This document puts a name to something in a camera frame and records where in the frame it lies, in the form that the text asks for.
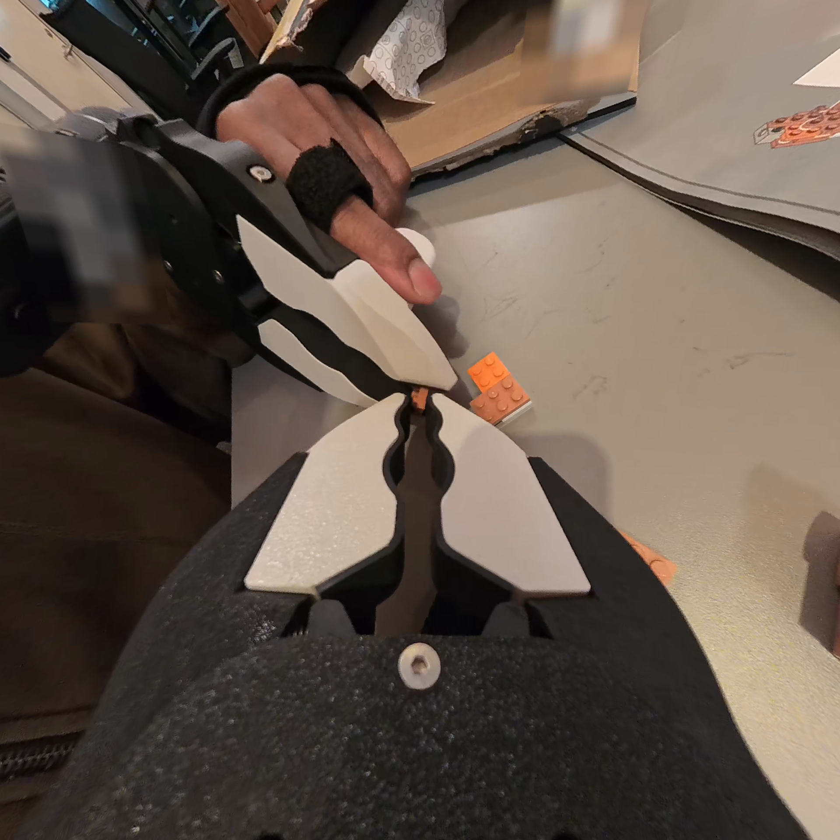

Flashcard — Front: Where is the small brown brick assembly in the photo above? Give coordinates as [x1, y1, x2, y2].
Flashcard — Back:
[620, 530, 678, 588]

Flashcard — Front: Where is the grey building instruction booklet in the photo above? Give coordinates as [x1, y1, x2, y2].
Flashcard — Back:
[564, 0, 840, 260]

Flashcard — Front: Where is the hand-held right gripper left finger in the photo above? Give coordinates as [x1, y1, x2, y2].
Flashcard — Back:
[243, 392, 411, 598]

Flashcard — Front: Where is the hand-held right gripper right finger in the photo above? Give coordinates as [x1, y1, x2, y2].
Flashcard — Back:
[425, 392, 593, 601]

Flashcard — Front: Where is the white patterned paper bag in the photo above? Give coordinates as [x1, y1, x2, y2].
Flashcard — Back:
[364, 0, 450, 106]

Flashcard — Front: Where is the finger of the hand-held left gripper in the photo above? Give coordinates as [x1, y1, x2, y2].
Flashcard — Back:
[257, 317, 383, 408]
[235, 213, 460, 392]

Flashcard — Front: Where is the cardboard box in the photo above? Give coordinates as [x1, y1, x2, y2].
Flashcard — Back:
[259, 0, 641, 175]

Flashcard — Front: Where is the beige cabinet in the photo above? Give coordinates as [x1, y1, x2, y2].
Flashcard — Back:
[0, 0, 152, 126]

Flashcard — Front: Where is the small brick plate stack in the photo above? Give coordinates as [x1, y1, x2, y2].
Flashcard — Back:
[467, 351, 534, 429]

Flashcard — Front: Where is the person's left hand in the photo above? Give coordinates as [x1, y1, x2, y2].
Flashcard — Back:
[215, 72, 444, 306]

